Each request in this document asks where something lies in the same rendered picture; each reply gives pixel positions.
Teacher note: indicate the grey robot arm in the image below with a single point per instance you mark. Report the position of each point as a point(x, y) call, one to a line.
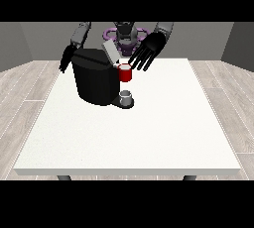
point(164, 28)
point(80, 33)

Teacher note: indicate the red pod holder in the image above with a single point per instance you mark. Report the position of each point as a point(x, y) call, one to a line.
point(125, 72)

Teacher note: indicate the pale grey machine lid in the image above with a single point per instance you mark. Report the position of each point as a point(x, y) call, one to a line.
point(111, 51)

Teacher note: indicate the black coffee machine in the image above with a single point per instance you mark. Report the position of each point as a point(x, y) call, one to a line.
point(96, 77)

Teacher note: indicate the grey robot trunk purple rings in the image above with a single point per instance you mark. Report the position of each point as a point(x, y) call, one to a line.
point(125, 33)

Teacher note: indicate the small grey cup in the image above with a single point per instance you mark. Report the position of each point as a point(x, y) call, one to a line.
point(126, 97)

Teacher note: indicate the dark table leg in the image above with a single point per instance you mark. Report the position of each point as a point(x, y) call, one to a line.
point(189, 177)
point(63, 177)

